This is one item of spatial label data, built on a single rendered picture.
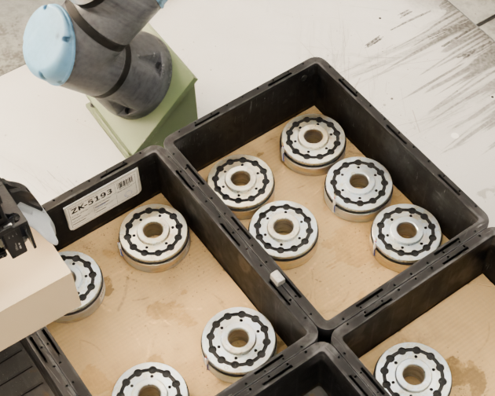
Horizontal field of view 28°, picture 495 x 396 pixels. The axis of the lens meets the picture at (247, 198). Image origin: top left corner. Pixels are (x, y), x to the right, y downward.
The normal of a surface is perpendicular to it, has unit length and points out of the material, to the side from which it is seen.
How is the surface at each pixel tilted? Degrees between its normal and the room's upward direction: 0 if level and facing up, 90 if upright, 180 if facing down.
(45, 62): 48
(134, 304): 0
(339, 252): 0
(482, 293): 0
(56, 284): 90
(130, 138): 41
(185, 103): 90
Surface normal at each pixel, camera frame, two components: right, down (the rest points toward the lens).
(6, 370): -0.02, -0.58
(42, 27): -0.64, -0.05
